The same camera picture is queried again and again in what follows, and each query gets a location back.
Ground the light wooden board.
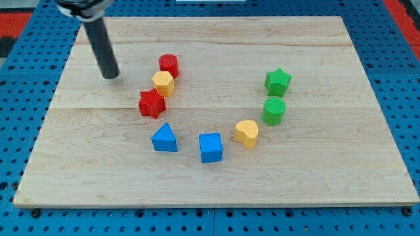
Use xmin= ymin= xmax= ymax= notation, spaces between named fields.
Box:
xmin=13 ymin=16 xmax=419 ymax=208

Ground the red star block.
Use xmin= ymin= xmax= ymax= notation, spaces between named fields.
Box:
xmin=138 ymin=88 xmax=166 ymax=119

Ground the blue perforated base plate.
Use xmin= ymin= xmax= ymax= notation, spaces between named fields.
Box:
xmin=1 ymin=0 xmax=419 ymax=235

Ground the blue triangle block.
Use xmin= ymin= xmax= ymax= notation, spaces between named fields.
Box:
xmin=151 ymin=123 xmax=178 ymax=152

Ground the yellow heart block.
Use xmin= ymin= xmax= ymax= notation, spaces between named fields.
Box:
xmin=234 ymin=120 xmax=259 ymax=149

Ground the green star block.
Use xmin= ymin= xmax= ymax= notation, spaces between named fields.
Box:
xmin=264 ymin=68 xmax=292 ymax=98

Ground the black cylindrical robot arm rod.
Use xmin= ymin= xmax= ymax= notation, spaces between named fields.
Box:
xmin=83 ymin=18 xmax=119 ymax=79

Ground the yellow hexagon block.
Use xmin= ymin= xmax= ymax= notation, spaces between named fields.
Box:
xmin=152 ymin=71 xmax=175 ymax=97

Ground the red cylinder block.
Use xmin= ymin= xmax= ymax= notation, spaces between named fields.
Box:
xmin=158 ymin=54 xmax=179 ymax=79

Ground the green cylinder block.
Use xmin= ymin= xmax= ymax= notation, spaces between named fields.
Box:
xmin=262 ymin=97 xmax=286 ymax=126

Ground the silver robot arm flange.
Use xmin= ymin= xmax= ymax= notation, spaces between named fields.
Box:
xmin=56 ymin=0 xmax=114 ymax=22

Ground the blue cube block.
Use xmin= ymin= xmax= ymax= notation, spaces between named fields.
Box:
xmin=199 ymin=132 xmax=223 ymax=163

